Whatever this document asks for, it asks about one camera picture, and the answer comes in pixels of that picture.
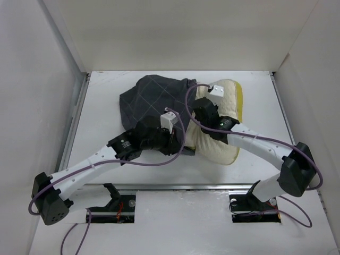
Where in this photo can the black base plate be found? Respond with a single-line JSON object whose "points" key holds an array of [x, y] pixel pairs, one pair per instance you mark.
{"points": [[245, 209], [118, 207]]}

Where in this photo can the dark grey checked pillowcase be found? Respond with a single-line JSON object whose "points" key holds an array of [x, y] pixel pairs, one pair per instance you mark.
{"points": [[154, 95]]}

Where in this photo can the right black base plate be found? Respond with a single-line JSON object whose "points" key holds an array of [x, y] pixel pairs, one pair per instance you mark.
{"points": [[245, 209]]}

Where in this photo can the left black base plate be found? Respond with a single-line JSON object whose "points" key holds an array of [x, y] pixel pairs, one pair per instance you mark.
{"points": [[118, 207]]}

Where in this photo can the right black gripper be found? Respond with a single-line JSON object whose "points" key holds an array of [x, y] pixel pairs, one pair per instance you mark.
{"points": [[217, 107]]}

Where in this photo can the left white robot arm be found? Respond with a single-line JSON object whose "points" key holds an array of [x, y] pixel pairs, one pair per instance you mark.
{"points": [[53, 196]]}

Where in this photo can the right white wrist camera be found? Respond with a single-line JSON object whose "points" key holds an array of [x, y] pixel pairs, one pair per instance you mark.
{"points": [[215, 94]]}

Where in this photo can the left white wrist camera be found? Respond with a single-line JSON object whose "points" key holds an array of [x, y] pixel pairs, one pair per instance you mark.
{"points": [[167, 121]]}

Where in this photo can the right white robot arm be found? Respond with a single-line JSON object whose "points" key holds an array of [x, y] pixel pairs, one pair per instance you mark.
{"points": [[295, 163]]}

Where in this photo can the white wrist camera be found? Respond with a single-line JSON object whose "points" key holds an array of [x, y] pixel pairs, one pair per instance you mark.
{"points": [[215, 94], [167, 121]]}

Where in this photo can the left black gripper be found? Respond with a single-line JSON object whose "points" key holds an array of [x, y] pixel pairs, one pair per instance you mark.
{"points": [[172, 145]]}

